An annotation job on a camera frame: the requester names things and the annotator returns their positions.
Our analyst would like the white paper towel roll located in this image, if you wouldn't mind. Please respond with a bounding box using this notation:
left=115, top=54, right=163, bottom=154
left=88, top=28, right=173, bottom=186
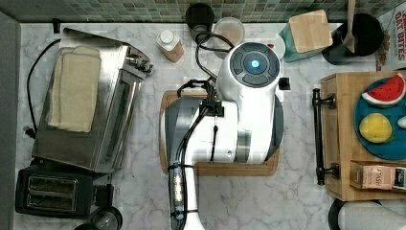
left=338, top=201, right=406, bottom=230

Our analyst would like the wooden spoon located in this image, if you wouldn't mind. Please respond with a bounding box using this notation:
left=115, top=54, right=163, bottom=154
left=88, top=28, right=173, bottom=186
left=344, top=0, right=356, bottom=53

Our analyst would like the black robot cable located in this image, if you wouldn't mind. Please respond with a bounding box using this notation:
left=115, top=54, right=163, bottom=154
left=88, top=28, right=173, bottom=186
left=168, top=32, right=236, bottom=230

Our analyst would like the plush watermelon slice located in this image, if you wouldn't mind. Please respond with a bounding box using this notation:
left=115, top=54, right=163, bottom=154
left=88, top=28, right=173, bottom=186
left=362, top=73, right=405, bottom=106

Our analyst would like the teal container with wooden lid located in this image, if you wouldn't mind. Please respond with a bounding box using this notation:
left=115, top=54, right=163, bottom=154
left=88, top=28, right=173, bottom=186
left=280, top=10, right=333, bottom=62

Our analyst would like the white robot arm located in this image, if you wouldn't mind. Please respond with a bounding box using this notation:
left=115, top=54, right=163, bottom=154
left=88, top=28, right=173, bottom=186
left=160, top=42, right=283, bottom=230

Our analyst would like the dark grey cup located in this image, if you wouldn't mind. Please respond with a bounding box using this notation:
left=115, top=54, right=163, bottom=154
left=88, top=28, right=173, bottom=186
left=185, top=3, right=214, bottom=40

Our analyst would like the yellow plush lemon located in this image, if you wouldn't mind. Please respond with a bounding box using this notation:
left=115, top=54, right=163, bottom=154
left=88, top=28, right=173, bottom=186
left=359, top=113, right=393, bottom=143

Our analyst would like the black drawer handle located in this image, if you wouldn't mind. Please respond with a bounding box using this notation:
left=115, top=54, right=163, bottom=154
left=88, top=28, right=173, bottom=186
left=312, top=88, right=340, bottom=186

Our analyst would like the oat bites cereal box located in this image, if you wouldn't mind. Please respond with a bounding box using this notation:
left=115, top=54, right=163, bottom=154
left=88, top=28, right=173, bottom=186
left=375, top=2, right=406, bottom=71

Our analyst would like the black pot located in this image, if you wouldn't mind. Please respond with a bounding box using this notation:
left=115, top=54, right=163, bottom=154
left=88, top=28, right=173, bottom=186
left=322, top=13, right=384, bottom=65

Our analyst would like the white plush item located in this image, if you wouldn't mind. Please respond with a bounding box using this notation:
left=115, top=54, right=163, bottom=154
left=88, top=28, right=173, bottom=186
left=397, top=116, right=406, bottom=128

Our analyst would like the clear jar with cereal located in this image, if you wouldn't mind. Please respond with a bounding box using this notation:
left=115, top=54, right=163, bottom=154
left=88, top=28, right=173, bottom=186
left=214, top=17, right=245, bottom=59

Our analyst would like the wooden cutting board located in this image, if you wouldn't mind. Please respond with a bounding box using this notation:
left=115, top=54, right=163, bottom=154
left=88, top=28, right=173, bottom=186
left=159, top=90, right=283, bottom=176

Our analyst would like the blue plate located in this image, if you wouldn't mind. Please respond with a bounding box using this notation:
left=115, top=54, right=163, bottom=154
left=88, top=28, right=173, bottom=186
left=352, top=77, right=406, bottom=161

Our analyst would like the orange bottle white cap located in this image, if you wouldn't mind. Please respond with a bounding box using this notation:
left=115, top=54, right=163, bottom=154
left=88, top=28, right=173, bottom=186
left=156, top=29, right=184, bottom=62

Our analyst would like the tea box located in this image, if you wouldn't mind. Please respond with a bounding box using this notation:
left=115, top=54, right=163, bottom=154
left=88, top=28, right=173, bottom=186
left=350, top=162, right=406, bottom=191

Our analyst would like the black two-slot toaster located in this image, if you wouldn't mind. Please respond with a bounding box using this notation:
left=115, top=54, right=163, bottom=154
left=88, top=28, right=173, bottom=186
left=14, top=165, right=114, bottom=219

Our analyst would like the black round lid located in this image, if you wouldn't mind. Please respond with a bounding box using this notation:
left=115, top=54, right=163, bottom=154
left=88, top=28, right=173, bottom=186
left=74, top=207, right=123, bottom=230

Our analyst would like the black toaster oven cord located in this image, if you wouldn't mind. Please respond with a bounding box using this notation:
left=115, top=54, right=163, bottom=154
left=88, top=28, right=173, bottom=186
left=23, top=38, right=61, bottom=139

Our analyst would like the beige folded towel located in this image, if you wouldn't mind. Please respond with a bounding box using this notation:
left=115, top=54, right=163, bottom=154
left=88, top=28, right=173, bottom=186
left=45, top=46, right=102, bottom=133

